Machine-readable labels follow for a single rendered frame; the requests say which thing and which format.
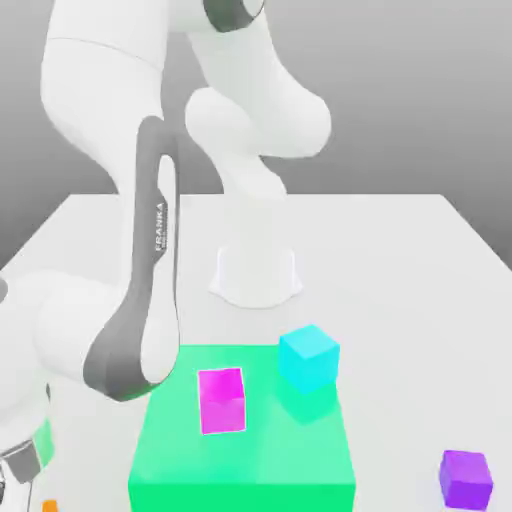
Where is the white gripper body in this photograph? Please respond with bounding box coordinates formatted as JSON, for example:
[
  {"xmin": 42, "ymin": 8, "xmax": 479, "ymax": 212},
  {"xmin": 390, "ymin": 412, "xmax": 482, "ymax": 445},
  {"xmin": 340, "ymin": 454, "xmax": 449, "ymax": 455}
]
[{"xmin": 0, "ymin": 478, "xmax": 33, "ymax": 512}]

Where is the small magenta cube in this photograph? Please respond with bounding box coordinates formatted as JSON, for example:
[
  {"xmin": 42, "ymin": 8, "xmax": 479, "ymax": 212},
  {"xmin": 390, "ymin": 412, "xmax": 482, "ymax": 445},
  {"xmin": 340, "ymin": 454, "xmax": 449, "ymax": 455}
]
[{"xmin": 197, "ymin": 366, "xmax": 247, "ymax": 436}]

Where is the small green cube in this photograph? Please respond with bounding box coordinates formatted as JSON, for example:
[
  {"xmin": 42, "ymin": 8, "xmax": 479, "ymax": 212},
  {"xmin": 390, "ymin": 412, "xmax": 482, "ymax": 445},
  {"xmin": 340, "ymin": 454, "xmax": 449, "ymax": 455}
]
[{"xmin": 276, "ymin": 378, "xmax": 339, "ymax": 426}]

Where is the small cyan cube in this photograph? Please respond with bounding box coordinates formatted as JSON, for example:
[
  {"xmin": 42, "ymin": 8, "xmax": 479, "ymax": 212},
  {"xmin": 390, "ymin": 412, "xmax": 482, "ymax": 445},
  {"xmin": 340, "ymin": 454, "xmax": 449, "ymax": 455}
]
[{"xmin": 278, "ymin": 323, "xmax": 342, "ymax": 396}]

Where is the small purple cube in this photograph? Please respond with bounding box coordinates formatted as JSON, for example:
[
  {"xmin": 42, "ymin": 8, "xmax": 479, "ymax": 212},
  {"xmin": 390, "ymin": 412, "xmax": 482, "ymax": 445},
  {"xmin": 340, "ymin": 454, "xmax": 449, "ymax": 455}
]
[{"xmin": 438, "ymin": 449, "xmax": 495, "ymax": 512}]

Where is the large green box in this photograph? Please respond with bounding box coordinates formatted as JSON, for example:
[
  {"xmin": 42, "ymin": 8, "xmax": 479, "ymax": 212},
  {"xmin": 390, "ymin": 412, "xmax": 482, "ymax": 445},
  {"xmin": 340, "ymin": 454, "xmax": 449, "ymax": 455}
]
[{"xmin": 127, "ymin": 343, "xmax": 357, "ymax": 512}]

